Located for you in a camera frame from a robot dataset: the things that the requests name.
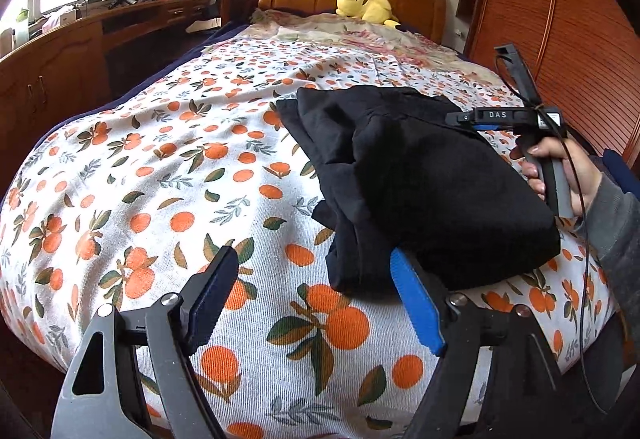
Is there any black trench coat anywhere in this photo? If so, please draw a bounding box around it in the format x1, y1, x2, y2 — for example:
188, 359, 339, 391
276, 86, 561, 296

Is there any right forearm grey sleeve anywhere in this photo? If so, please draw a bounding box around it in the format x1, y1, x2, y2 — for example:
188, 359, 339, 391
576, 176, 640, 348

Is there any person's right hand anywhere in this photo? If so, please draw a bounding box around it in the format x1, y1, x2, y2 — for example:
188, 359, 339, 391
510, 137, 603, 217

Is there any floral pink blanket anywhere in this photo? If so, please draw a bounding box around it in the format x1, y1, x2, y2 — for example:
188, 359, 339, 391
245, 10, 491, 77

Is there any wooden louvered wardrobe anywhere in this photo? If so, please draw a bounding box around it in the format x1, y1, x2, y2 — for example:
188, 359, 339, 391
464, 0, 639, 167

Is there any yellow plush toy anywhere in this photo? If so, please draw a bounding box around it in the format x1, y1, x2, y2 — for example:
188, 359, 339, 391
335, 0, 400, 29

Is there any orange print bed sheet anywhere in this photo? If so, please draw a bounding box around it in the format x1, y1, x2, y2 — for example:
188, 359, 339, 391
0, 30, 616, 439

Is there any wooden chair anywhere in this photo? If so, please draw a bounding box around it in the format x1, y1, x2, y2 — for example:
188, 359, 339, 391
186, 0, 258, 34

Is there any wooden desk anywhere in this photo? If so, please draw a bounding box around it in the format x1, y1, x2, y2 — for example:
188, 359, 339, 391
0, 0, 210, 190

